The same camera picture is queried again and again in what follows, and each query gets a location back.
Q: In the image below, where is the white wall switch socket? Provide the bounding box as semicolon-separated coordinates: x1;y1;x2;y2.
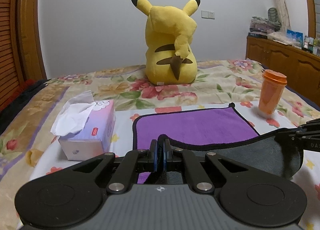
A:
201;11;215;19

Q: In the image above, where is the wooden slatted wardrobe door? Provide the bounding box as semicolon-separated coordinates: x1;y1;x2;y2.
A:
1;0;24;110

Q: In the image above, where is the brown wooden room door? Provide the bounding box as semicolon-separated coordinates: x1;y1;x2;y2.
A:
17;0;47;80

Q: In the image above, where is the stack of folded fabrics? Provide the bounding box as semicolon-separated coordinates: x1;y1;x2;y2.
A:
249;17;281;34

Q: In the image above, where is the green woven hand fan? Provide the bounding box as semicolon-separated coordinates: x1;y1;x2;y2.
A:
267;7;279;23

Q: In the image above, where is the purple tissue box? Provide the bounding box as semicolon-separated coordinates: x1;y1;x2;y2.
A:
50;90;116;161

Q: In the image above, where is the yellow Pikachu plush toy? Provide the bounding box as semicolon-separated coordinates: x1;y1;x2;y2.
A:
131;0;201;85

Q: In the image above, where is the purple and grey microfiber towel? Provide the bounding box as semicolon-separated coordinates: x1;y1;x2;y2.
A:
132;103;304;179

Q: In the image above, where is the brown wooden sideboard cabinet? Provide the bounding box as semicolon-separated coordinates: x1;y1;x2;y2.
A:
246;36;319;105

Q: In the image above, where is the floral bed blanket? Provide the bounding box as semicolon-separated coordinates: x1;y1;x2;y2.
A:
1;60;319;229

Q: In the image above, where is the beige folded cloth pile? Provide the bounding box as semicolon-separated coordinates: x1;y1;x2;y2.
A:
267;31;292;45

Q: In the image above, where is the blue printed gift bag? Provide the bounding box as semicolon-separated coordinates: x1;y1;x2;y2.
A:
286;29;303;48

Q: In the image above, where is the orange lidded plastic cup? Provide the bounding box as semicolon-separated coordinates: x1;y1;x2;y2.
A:
258;69;287;116

